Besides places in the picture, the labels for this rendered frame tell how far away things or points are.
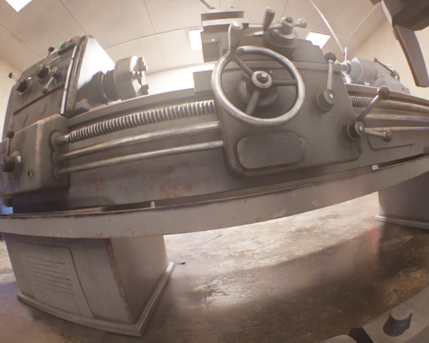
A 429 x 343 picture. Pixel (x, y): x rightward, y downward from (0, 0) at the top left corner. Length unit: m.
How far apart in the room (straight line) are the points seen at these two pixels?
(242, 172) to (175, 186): 0.25
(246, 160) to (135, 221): 0.28
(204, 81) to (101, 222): 0.51
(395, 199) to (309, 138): 1.20
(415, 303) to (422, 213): 1.04
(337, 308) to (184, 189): 0.68
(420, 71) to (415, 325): 0.36
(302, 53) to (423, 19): 0.44
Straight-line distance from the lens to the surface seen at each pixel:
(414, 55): 0.22
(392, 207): 1.62
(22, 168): 0.77
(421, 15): 0.24
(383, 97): 0.56
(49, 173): 0.71
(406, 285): 0.90
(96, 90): 1.02
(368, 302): 0.79
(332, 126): 0.53
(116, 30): 3.86
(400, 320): 0.37
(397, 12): 0.21
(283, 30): 0.54
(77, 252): 0.72
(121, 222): 0.46
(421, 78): 0.21
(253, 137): 0.41
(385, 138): 0.60
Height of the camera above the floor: 0.49
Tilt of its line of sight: 4 degrees up
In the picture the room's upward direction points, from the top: 8 degrees counter-clockwise
